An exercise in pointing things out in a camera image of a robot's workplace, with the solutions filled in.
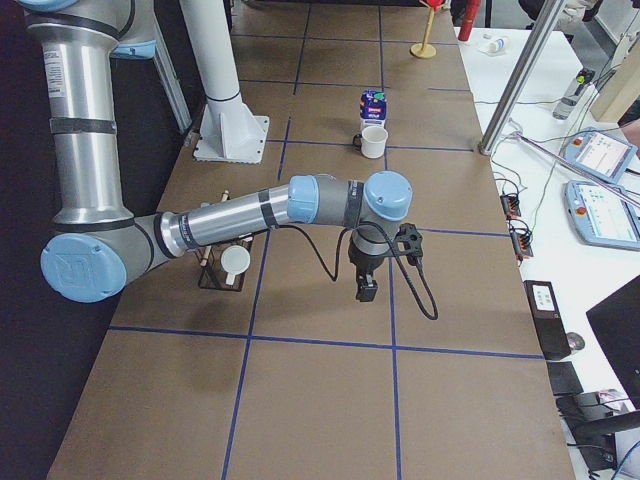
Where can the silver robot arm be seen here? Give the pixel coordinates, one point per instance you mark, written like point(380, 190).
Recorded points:
point(99, 245)

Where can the orange black connector board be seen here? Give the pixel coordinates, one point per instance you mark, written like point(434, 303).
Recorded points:
point(509, 198)

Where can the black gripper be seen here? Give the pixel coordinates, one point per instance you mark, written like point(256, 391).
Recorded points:
point(362, 262)

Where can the black box with label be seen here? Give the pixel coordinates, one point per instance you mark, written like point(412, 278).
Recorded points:
point(547, 319)

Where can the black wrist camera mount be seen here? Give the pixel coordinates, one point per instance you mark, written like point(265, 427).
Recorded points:
point(408, 242)

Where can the lying plastic bottle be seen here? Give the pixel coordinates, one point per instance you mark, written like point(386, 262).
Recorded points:
point(495, 46)

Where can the red bottle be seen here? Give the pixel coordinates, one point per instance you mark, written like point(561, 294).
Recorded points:
point(470, 12)

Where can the lower teach pendant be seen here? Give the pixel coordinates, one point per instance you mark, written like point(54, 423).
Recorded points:
point(601, 218)

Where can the wooden mug tree stand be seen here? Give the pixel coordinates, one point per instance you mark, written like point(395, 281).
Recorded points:
point(423, 49)

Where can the teach pendant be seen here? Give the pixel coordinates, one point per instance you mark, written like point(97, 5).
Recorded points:
point(601, 218)
point(600, 154)

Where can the black wire mug rack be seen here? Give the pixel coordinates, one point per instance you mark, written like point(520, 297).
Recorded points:
point(212, 275)

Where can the blue white milk carton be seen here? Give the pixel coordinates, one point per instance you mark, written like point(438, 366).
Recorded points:
point(373, 108)

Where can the white smiley face mug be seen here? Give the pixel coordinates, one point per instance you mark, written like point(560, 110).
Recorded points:
point(371, 141)

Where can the clear water bottle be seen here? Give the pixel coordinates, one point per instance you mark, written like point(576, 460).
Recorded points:
point(573, 93)

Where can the white ribbed HOME mug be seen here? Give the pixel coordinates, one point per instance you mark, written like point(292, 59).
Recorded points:
point(235, 260)

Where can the upper teach pendant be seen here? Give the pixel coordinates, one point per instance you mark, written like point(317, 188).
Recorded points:
point(600, 154)

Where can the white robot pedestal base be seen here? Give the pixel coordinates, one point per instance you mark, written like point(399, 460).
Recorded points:
point(229, 132)

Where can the aluminium frame post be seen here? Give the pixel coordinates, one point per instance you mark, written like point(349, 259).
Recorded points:
point(528, 58)

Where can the black monitor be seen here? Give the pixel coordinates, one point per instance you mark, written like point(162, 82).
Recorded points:
point(615, 323)

